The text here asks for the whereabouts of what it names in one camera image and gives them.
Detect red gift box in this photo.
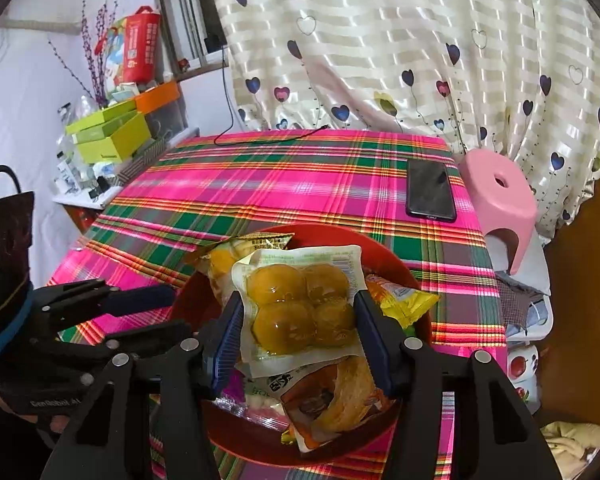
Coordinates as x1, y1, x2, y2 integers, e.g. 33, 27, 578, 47
94, 6, 162, 86

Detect white orange snack packet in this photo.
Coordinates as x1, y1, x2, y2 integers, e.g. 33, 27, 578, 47
280, 355, 396, 456

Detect black white striped tray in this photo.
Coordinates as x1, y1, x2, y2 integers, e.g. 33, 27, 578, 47
92, 135, 168, 188

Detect pink green plaid tablecloth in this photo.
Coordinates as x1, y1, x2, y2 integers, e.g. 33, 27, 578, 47
47, 130, 508, 480

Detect white apple print cup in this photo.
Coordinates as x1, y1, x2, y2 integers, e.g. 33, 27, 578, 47
507, 342, 541, 413

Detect lime green box lid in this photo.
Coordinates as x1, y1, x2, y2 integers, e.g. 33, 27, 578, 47
65, 99, 138, 136

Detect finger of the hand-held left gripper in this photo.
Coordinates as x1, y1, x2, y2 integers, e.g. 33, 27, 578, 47
32, 279, 177, 328
55, 319, 196, 361

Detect white side shelf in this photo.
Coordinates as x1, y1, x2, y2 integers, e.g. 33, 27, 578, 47
52, 127, 201, 211

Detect clear egg yolk vacuum pack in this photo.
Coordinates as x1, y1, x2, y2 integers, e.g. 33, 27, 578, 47
230, 244, 368, 378

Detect checked grey cloth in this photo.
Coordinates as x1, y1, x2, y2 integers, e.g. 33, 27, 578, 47
495, 270, 541, 321

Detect clear storage box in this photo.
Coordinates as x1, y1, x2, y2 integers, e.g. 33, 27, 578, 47
145, 102, 188, 138

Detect red woven plastic basket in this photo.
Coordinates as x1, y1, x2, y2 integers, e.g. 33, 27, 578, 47
170, 224, 431, 466

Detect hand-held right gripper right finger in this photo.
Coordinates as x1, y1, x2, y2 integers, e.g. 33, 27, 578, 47
352, 290, 563, 480

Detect window frame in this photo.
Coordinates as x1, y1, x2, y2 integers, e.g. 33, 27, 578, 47
150, 0, 231, 81

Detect pale green small box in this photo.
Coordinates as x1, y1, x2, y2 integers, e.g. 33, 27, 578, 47
111, 84, 143, 103

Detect white plastic storage box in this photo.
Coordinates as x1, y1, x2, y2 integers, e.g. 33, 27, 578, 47
492, 237, 553, 351

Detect purple flower branches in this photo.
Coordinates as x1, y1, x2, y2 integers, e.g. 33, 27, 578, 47
47, 0, 123, 108

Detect pale yellow cloth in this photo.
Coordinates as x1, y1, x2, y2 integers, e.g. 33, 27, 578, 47
540, 420, 600, 480

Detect white heart print curtain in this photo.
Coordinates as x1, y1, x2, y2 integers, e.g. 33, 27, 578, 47
200, 0, 600, 241

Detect black smartphone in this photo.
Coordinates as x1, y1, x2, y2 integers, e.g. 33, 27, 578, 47
405, 158, 458, 223

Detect black charging cable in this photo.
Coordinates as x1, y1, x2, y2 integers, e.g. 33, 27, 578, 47
214, 45, 331, 147

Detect pink plastic stool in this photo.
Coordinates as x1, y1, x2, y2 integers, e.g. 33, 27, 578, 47
457, 149, 538, 276

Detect yellow chips packet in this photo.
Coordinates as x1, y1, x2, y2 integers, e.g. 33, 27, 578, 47
364, 274, 441, 332

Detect orange box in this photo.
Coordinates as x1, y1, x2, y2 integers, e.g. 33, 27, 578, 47
134, 81, 181, 113

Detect dark bag with handle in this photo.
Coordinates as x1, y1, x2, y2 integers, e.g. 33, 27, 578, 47
0, 165, 37, 356

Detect lime green cardboard box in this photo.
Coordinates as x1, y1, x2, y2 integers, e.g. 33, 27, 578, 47
75, 111, 153, 165

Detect yellow gold-edged snack packet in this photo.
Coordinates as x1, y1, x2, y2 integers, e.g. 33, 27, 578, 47
187, 232, 296, 311

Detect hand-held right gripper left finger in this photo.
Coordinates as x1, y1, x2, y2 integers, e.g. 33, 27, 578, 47
40, 290, 246, 480

